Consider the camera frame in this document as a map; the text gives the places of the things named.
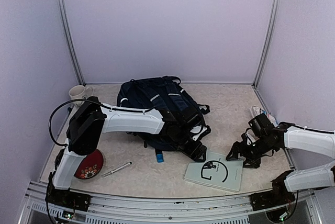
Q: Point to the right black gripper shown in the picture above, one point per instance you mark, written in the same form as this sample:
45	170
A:
254	163

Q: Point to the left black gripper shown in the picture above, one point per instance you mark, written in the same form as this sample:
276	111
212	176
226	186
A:
194	156

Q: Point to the grey white book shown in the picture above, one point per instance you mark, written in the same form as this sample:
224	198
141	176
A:
216	172

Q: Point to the navy blue student backpack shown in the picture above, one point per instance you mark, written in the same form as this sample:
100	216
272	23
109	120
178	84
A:
166	95

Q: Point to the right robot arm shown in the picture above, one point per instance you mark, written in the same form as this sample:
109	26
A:
286	136

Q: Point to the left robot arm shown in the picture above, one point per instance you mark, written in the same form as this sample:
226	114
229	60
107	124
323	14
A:
93	119

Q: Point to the black and blue stamp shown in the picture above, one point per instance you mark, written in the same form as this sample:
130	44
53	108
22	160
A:
159	156

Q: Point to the colourful comic booklet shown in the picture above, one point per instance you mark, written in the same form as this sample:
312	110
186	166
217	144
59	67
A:
255	111

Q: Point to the clear plastic syringe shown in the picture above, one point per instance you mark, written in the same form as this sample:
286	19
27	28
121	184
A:
107	174

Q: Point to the red floral plate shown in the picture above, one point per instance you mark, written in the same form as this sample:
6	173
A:
90	166

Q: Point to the white patterned ceramic cup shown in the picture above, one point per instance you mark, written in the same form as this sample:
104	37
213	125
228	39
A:
81	92

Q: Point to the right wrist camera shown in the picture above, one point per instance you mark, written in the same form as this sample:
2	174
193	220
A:
247	138

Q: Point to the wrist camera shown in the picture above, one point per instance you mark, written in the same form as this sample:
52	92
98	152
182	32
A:
247	138
198	132

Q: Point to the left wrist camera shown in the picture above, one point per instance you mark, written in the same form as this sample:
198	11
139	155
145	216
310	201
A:
198	132

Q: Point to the front aluminium rail base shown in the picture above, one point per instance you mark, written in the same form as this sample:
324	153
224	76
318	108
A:
104	208

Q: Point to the right aluminium frame post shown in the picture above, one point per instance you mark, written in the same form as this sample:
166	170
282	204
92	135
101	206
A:
267	43

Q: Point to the aluminium frame post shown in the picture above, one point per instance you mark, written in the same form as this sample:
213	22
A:
267	43
69	42

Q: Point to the left aluminium frame post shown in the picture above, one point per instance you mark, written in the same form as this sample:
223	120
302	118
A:
69	42

